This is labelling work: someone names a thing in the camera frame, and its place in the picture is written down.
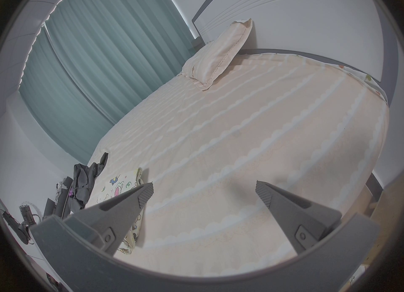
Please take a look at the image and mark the bed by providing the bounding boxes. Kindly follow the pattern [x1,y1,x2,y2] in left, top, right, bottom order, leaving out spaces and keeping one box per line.
[85,0,395,277]

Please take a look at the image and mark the pink striped pillow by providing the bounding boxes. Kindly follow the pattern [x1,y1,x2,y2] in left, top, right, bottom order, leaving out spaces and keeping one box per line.
[181,18,253,91]

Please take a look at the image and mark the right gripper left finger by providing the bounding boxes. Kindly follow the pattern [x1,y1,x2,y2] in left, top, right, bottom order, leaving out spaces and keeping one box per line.
[65,182,154,250]

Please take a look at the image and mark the black sofa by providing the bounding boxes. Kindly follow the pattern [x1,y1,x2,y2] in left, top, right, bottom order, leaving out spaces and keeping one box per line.
[43,175,74,219]

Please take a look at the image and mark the black shirt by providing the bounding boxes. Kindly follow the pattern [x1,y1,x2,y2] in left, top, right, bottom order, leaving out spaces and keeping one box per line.
[67,152,109,213]

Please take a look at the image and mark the white printed pyjama top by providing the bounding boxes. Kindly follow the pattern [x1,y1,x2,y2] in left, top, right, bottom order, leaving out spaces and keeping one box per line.
[96,168,146,255]

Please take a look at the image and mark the blue-green curtain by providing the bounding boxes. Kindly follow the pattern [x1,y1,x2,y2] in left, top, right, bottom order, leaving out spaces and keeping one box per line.
[19,29,115,166]
[44,0,198,125]

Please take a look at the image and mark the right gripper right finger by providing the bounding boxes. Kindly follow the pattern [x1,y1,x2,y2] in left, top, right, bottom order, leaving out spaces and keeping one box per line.
[256,180,343,251]

